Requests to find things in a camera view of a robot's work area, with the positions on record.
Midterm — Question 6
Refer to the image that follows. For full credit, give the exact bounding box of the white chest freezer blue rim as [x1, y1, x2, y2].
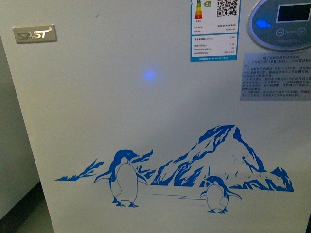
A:
[0, 0, 311, 233]

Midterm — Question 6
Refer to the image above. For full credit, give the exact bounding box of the energy rating label sticker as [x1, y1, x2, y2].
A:
[190, 0, 241, 62]

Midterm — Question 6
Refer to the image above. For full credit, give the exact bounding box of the grey instruction sticker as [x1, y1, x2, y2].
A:
[240, 51, 311, 101]

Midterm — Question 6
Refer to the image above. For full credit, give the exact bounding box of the silver brand badge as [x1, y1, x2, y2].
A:
[13, 24, 57, 44]

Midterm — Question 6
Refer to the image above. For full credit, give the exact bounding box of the oval grey control panel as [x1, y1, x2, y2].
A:
[247, 0, 311, 52]

